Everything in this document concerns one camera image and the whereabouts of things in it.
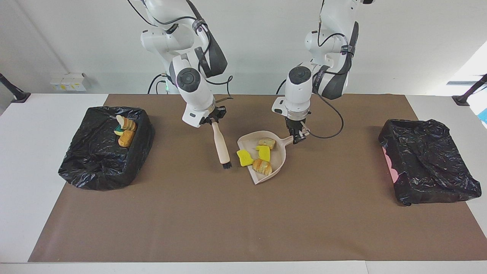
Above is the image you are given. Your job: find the black camera stand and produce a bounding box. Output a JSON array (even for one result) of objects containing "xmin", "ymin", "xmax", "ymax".
[
  {"xmin": 0, "ymin": 73, "xmax": 32, "ymax": 104},
  {"xmin": 452, "ymin": 74, "xmax": 487, "ymax": 106}
]

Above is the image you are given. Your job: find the striped croissant bread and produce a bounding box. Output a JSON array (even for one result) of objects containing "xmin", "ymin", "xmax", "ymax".
[{"xmin": 252, "ymin": 159, "xmax": 273, "ymax": 176}]

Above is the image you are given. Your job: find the golden croissant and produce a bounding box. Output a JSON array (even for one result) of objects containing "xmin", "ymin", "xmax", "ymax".
[{"xmin": 116, "ymin": 115, "xmax": 137, "ymax": 132}]

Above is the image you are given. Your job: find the brown bread roll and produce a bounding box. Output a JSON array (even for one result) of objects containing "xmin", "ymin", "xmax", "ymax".
[{"xmin": 118, "ymin": 130, "xmax": 135, "ymax": 148}]

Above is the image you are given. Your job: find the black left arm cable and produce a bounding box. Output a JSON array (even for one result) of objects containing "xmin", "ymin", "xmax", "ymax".
[{"xmin": 301, "ymin": 21, "xmax": 354, "ymax": 139}]

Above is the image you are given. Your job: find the beige plastic dustpan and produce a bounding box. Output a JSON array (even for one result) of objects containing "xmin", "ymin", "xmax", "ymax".
[{"xmin": 237, "ymin": 131, "xmax": 311, "ymax": 185}]

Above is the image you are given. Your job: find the beige hand brush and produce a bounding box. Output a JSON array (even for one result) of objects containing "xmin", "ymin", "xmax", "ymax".
[{"xmin": 211, "ymin": 121, "xmax": 232, "ymax": 170}]

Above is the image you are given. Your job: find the white wall socket box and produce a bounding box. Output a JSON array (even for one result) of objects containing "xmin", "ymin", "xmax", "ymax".
[{"xmin": 49, "ymin": 73, "xmax": 87, "ymax": 92}]

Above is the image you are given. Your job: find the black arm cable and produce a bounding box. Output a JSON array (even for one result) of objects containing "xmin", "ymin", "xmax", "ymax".
[
  {"xmin": 301, "ymin": 21, "xmax": 354, "ymax": 139},
  {"xmin": 127, "ymin": 0, "xmax": 234, "ymax": 101}
]

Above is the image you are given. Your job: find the black bag lined pink bin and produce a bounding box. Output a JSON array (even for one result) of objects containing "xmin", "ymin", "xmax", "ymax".
[{"xmin": 378, "ymin": 119, "xmax": 482, "ymax": 206}]

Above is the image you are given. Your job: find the brown table mat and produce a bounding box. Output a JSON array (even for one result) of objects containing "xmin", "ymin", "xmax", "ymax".
[{"xmin": 28, "ymin": 94, "xmax": 487, "ymax": 263}]

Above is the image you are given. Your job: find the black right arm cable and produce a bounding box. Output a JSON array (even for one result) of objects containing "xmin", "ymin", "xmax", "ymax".
[{"xmin": 127, "ymin": 0, "xmax": 234, "ymax": 101}]

